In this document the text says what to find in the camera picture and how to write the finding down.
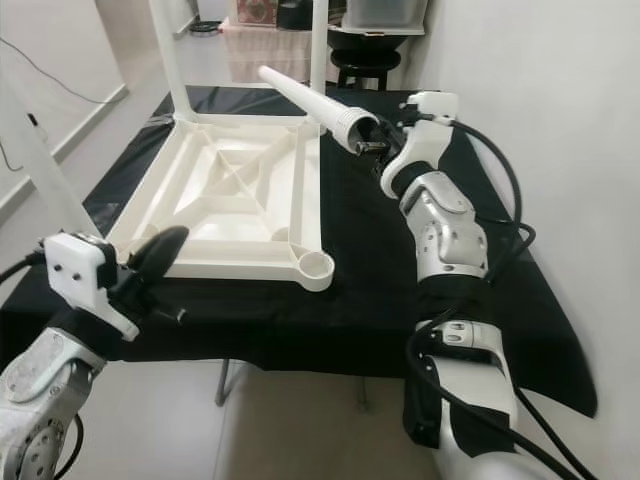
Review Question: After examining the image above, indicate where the black wall cable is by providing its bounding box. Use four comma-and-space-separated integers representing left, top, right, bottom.
0, 38, 126, 106

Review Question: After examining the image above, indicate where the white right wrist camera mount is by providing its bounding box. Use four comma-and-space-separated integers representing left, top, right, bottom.
380, 90, 459, 199

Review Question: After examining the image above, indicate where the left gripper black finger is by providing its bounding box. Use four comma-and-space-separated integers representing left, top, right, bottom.
125, 232, 173, 288
144, 226, 191, 293

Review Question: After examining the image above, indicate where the black plastic table cover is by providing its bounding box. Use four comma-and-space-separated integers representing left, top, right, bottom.
0, 85, 601, 419

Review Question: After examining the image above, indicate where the black bag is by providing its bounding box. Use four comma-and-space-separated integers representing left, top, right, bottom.
278, 0, 316, 29

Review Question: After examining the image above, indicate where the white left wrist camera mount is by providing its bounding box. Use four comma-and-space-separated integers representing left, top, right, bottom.
45, 232, 141, 341

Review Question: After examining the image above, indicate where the white plastic table top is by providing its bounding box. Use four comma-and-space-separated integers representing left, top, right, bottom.
105, 112, 336, 293

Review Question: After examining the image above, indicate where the black round stool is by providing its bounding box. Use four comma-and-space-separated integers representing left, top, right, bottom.
330, 50, 401, 91

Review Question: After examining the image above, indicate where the clear plastic container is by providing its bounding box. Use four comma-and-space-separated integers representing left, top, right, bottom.
345, 0, 426, 29

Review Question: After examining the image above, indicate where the orange lid storage box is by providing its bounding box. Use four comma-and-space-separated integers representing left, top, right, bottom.
238, 0, 279, 26

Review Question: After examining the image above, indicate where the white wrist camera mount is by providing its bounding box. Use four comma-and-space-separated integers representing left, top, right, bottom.
380, 90, 459, 199
45, 232, 141, 341

